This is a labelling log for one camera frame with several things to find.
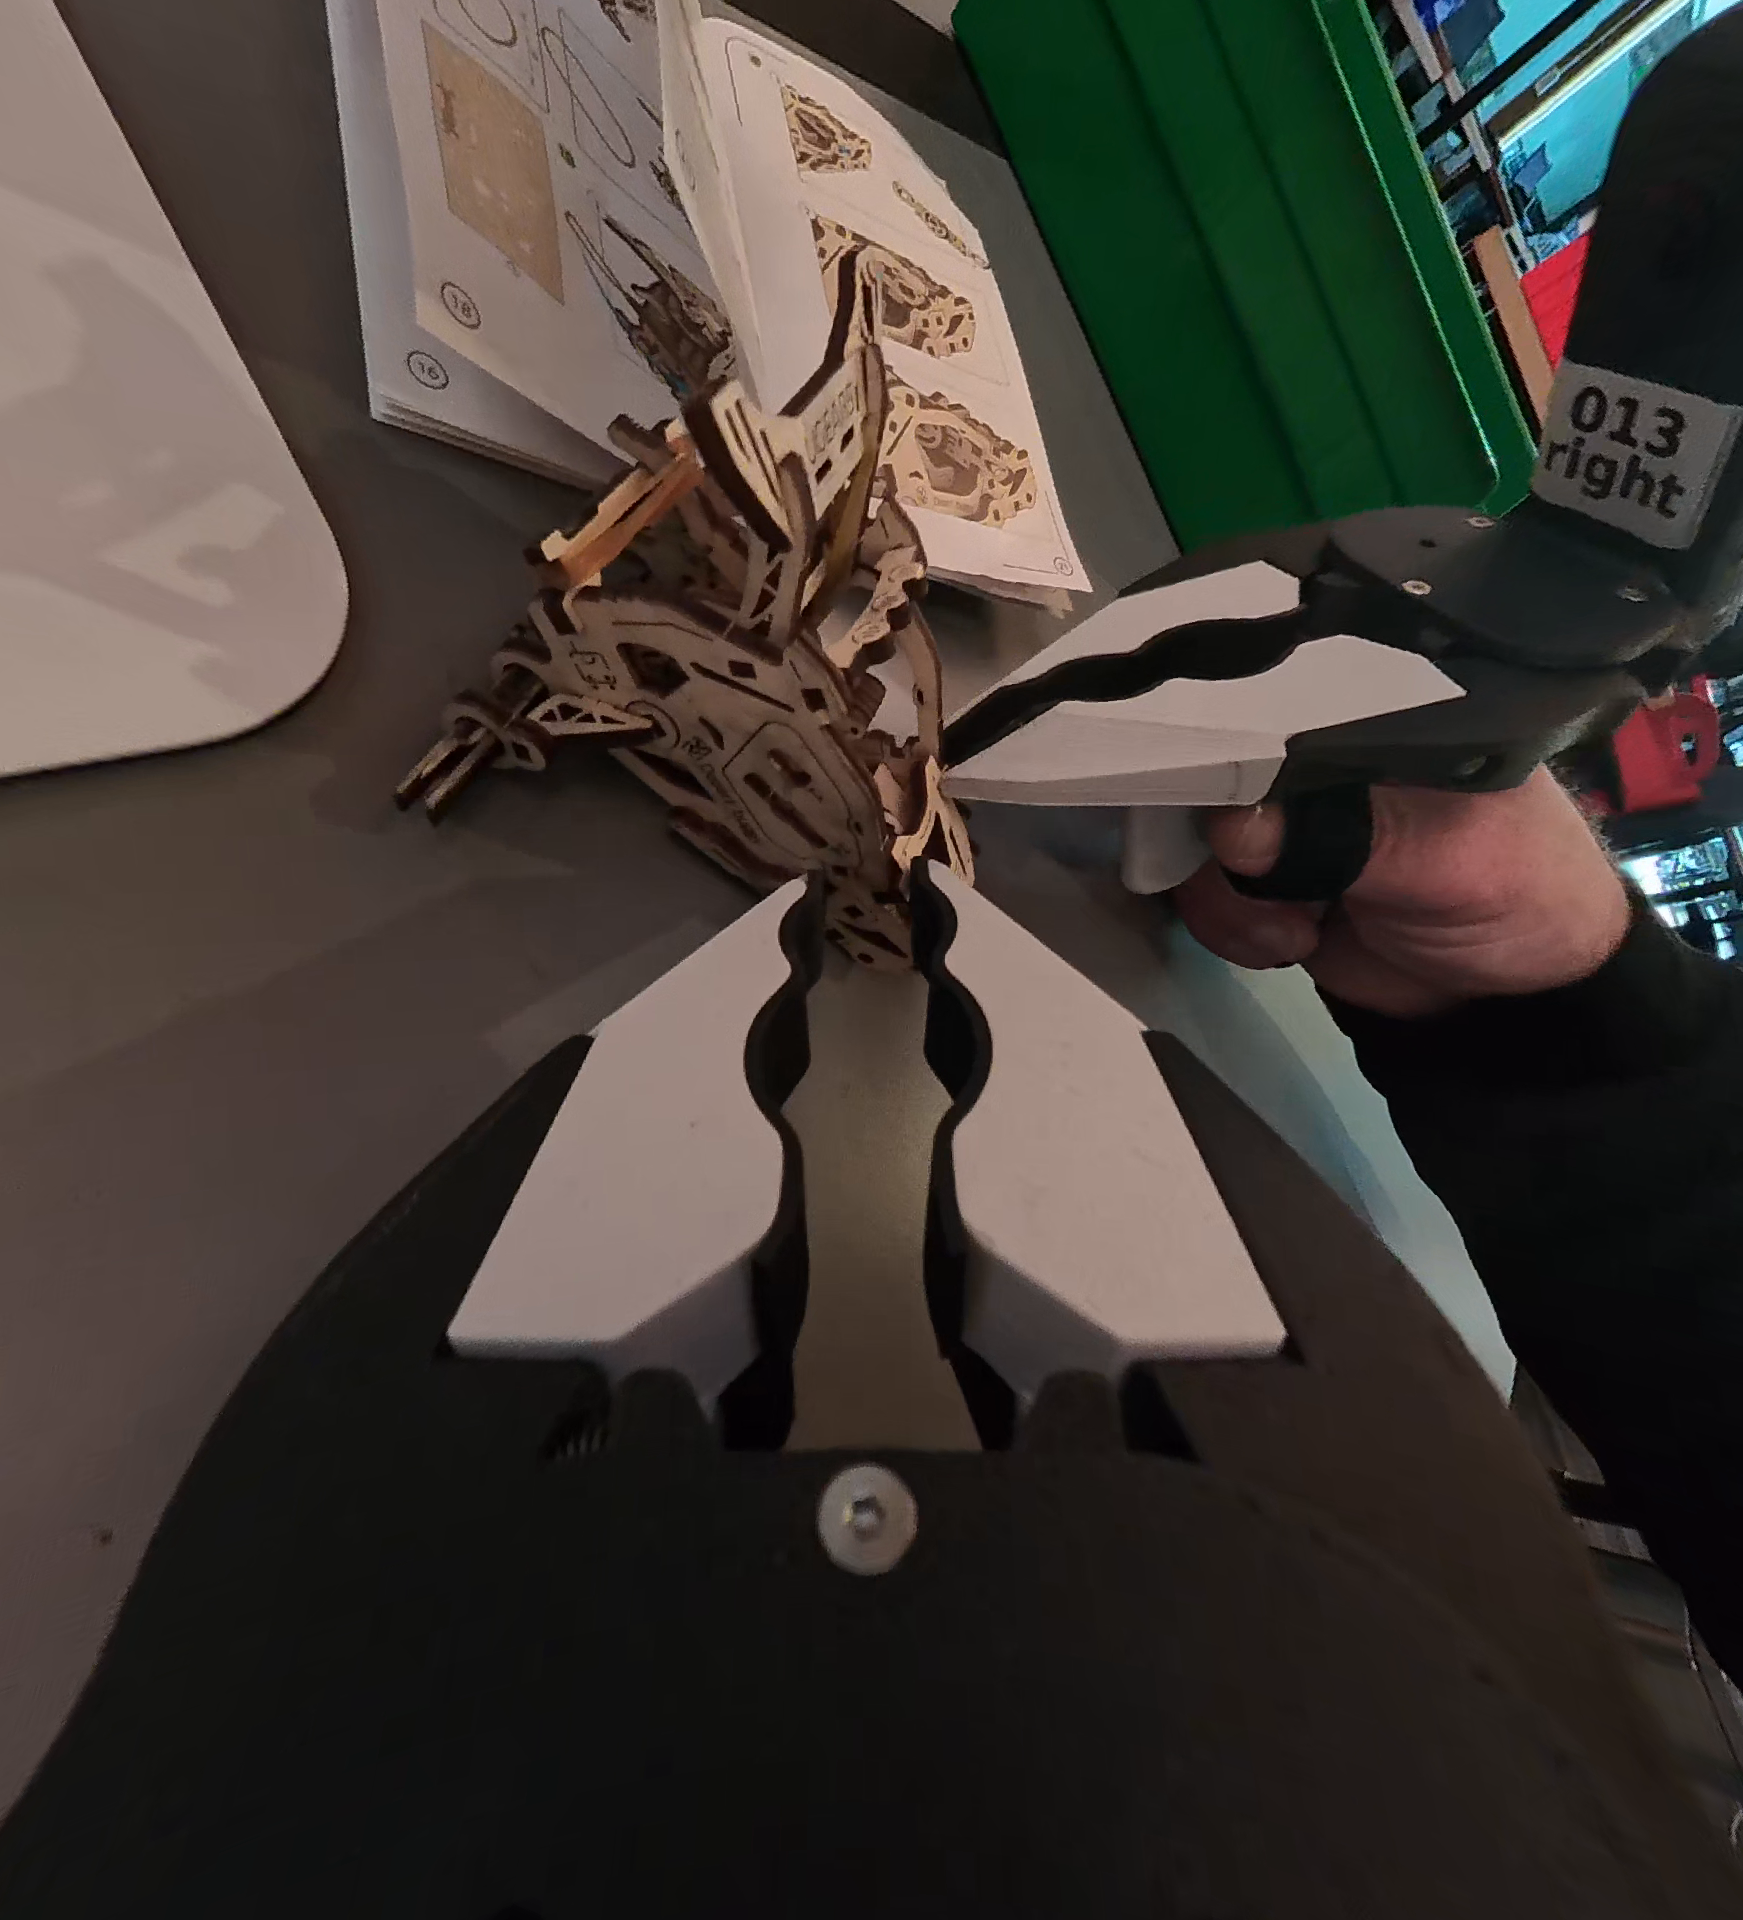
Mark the person's right forearm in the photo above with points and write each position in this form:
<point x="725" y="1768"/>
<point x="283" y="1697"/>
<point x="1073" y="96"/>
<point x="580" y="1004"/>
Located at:
<point x="1638" y="1200"/>

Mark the green plastic bin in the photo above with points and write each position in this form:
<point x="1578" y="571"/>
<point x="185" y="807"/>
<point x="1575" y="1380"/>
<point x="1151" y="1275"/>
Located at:
<point x="1231" y="226"/>

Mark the red metal fixture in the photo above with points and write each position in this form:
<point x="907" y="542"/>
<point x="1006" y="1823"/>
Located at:
<point x="1659" y="749"/>

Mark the red plastic bin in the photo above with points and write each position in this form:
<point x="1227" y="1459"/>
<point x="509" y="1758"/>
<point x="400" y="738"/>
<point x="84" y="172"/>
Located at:
<point x="1561" y="299"/>

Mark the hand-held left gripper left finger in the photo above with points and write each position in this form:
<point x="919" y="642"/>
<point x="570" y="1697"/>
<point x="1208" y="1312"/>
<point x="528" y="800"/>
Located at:
<point x="618" y="1186"/>

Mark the white instruction booklet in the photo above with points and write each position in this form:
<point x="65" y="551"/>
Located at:
<point x="511" y="299"/>

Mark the wood-edged workbench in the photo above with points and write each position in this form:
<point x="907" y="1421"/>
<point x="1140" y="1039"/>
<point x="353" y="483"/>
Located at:
<point x="1509" y="321"/>

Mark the wooden model car chassis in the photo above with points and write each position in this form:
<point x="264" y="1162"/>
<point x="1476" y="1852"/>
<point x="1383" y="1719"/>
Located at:
<point x="722" y="689"/>

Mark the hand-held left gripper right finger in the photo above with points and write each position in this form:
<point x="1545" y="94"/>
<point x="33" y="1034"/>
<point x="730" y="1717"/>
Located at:
<point x="1111" y="1186"/>

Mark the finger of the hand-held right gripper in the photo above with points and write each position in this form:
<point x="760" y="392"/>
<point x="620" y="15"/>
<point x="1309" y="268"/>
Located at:
<point x="1171" y="623"/>
<point x="1263" y="720"/>

